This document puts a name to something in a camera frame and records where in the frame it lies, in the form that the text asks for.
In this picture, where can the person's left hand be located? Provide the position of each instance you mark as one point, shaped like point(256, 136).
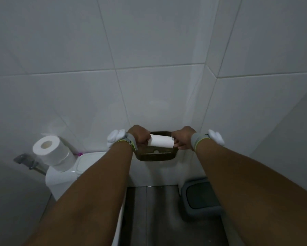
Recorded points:
point(140, 135)

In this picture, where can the white tracker with gray wristband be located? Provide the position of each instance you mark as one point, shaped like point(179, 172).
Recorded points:
point(115, 137)
point(216, 137)

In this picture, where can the gray trash bin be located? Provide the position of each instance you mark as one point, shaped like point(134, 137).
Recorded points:
point(202, 194)

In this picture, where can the person's right forearm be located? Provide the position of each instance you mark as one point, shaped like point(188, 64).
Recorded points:
point(258, 192)

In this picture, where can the person's left forearm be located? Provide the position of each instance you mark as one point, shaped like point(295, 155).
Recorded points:
point(92, 197)

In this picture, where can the brown wall paper holder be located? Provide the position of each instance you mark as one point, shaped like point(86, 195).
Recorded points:
point(156, 156)

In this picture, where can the person's right hand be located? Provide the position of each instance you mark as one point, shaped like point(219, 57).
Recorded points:
point(184, 138)

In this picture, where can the white toilet paper roll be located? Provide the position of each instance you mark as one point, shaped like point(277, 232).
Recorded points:
point(58, 153)
point(66, 165)

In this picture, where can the chrome bidet sprayer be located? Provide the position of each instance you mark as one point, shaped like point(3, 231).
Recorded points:
point(21, 158)

